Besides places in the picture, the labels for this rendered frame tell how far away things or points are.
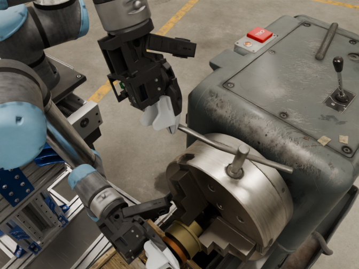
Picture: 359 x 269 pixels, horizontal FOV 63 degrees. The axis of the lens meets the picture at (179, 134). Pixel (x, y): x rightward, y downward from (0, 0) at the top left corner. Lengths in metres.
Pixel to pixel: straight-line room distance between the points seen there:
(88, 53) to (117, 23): 2.84
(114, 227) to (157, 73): 0.39
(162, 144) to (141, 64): 1.80
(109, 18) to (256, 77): 0.50
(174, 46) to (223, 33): 2.99
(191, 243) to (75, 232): 1.15
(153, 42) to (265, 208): 0.41
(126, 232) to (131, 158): 1.53
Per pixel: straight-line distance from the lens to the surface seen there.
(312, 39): 1.05
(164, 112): 0.51
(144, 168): 2.13
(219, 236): 0.70
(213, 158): 0.65
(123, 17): 0.44
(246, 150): 0.57
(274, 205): 0.68
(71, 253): 1.73
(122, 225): 0.71
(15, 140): 0.54
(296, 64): 0.92
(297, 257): 1.37
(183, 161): 0.69
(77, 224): 1.78
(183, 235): 0.69
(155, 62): 0.48
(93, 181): 0.76
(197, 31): 3.49
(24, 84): 0.59
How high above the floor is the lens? 1.76
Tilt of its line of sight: 50 degrees down
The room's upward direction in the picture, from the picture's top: straight up
